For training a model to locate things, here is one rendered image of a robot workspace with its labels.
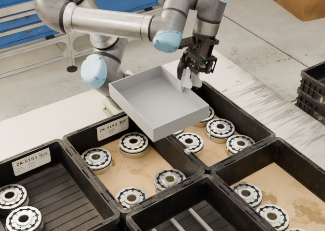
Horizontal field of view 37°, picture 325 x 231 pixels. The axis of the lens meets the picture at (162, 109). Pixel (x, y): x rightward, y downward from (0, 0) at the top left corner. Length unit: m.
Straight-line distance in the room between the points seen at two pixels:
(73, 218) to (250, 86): 1.11
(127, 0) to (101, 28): 2.23
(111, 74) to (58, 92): 1.64
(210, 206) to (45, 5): 0.79
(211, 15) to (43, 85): 2.27
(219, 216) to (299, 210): 0.25
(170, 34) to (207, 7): 0.15
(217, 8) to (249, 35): 2.73
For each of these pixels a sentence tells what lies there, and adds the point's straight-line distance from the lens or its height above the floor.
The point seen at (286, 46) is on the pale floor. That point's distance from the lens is 4.06.
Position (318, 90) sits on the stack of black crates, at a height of 0.55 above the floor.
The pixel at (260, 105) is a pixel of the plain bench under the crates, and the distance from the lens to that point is 2.17.
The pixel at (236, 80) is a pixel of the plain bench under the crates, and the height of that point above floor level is 0.70.
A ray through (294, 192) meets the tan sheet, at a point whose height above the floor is 0.83.
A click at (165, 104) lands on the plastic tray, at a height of 1.05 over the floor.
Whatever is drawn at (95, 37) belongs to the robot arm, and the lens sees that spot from 1.83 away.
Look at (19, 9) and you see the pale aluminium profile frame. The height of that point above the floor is 0.58.
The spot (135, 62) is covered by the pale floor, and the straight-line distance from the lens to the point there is 3.73.
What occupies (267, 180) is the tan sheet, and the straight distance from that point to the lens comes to 1.65.
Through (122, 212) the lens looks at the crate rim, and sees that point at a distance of 1.39.
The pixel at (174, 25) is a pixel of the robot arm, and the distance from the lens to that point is 1.38.
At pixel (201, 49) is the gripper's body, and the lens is 1.48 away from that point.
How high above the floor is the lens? 1.99
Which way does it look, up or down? 38 degrees down
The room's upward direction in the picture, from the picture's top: 1 degrees clockwise
